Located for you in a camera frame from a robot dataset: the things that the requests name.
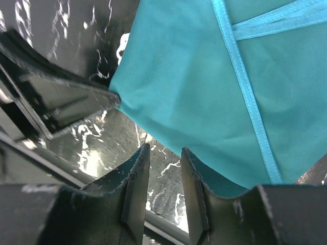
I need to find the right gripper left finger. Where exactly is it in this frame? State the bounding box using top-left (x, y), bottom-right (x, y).
top-left (1, 143), bottom-right (150, 244)

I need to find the teal cloth napkin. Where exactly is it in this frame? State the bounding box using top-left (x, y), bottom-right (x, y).
top-left (109, 1), bottom-right (326, 188)

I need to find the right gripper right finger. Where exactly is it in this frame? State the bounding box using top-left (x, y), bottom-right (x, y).
top-left (181, 148), bottom-right (326, 244)

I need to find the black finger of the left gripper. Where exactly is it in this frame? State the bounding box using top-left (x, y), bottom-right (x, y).
top-left (1, 29), bottom-right (121, 139)

